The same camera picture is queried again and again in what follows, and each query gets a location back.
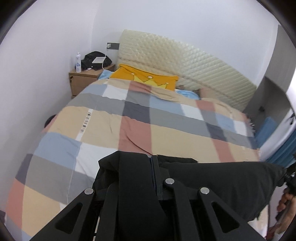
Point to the pink pillow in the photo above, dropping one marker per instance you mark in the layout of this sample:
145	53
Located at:
208	92

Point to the yellow crown pillow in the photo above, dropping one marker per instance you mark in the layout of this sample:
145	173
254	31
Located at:
129	75

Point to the blue hanging towel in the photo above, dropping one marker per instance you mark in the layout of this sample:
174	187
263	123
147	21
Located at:
266	132

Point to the light blue pillow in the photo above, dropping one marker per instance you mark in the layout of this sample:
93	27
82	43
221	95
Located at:
188	94

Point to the black round object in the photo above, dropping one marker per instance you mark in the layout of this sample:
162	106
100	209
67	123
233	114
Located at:
49	120

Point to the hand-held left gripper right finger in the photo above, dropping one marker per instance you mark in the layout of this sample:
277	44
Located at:
175	197

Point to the white spray bottle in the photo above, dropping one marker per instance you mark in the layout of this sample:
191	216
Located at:
78	63

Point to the wooden nightstand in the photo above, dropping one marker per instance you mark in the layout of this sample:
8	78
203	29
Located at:
81	83

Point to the blue curtain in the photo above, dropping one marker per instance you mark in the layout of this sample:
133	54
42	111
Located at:
284	153

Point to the grey wardrobe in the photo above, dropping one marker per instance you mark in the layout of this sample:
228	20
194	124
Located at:
277	69

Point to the plaid duvet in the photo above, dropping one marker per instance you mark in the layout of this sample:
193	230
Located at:
104	120

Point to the cream quilted headboard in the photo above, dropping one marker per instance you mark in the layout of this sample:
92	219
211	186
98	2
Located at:
196	62

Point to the grey wall socket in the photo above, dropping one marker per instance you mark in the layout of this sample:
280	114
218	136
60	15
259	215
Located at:
113	45

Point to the person's right hand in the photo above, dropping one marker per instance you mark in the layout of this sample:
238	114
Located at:
289	208

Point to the black puffer jacket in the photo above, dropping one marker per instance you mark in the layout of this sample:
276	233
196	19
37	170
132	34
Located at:
231	180

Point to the black bag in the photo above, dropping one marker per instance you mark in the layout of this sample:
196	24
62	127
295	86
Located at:
90	63

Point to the white tablet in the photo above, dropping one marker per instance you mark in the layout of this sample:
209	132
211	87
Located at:
98	59

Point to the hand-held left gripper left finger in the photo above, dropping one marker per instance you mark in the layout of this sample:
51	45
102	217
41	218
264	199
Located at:
108	204

